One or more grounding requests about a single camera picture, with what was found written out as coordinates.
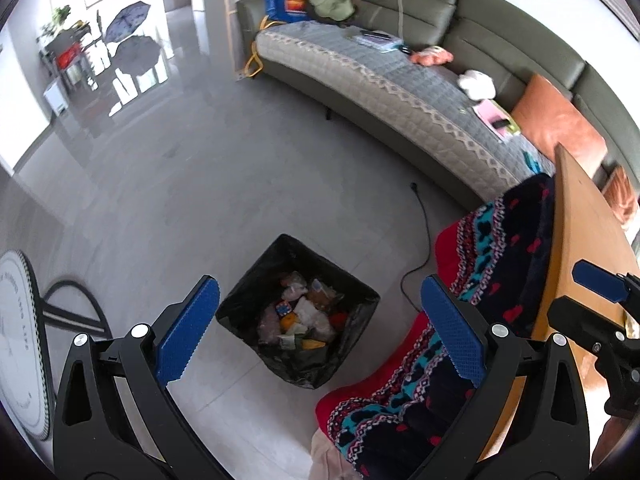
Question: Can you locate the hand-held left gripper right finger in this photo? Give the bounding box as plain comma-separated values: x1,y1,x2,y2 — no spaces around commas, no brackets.
407,275,592,480

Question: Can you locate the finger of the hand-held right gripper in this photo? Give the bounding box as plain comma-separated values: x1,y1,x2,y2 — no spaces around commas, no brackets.
571,259,640,306
546,296,628,361

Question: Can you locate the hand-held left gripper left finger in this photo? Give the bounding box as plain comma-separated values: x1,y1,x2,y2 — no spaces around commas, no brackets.
51,275,228,480

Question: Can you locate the trash bin with black bag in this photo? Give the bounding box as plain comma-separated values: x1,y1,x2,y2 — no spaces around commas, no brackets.
215,233,382,391

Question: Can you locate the pile of discarded wrappers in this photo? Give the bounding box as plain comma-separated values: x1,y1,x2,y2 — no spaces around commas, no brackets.
257,271,351,352

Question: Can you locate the person's right forearm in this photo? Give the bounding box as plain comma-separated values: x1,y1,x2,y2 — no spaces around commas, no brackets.
590,412,632,473

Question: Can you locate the small orange cushion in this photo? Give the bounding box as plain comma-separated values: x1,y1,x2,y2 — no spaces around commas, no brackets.
600,165,640,226

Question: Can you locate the patterned knit blanket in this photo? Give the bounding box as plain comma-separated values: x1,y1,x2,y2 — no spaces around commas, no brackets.
315,172,558,480

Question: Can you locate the teal cloth item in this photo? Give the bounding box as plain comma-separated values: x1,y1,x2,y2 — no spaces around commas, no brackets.
522,150,556,176

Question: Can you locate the large orange cushion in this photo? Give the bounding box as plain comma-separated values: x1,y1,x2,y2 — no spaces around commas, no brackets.
510,72,608,178

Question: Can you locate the white round fan base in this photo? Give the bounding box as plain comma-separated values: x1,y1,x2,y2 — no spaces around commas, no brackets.
0,249,55,443

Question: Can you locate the pale pink cloth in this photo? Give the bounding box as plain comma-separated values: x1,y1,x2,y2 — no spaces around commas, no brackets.
309,430,361,480

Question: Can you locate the pink book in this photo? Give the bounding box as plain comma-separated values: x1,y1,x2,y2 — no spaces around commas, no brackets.
472,99,516,133

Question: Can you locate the white plush toy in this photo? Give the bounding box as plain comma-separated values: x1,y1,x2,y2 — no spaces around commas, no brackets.
457,69,497,101

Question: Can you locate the grey quilted sofa cover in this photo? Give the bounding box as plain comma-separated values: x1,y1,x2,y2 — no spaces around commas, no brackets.
255,20,556,203

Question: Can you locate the white storage box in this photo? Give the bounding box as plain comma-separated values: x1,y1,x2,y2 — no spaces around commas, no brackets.
42,82,68,116

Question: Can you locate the salmon plush toy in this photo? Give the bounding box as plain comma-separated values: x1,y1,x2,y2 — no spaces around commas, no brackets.
410,45,453,67

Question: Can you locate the grey umbrella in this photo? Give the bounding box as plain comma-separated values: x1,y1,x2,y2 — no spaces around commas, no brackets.
114,35,162,78

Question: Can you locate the grey-green leather sofa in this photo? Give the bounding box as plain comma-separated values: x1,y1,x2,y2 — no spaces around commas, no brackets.
236,0,640,271

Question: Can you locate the red crate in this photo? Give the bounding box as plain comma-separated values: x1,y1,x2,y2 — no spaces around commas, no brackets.
55,42,83,68

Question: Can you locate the blue umbrella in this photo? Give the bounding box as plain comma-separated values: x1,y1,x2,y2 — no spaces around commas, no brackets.
104,2,152,43

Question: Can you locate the potted plant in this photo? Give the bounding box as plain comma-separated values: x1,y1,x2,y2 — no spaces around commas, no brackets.
42,5,73,36

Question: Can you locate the green hat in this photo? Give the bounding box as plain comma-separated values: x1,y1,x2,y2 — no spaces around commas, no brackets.
309,0,357,23

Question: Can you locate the black floor cable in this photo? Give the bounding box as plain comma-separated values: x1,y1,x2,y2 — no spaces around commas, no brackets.
400,182,437,313

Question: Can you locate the yellow cord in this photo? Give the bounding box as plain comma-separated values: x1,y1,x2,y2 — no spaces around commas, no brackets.
242,15,281,81

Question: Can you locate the grey sofa strap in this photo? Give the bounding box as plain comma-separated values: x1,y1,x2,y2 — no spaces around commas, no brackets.
397,0,413,41

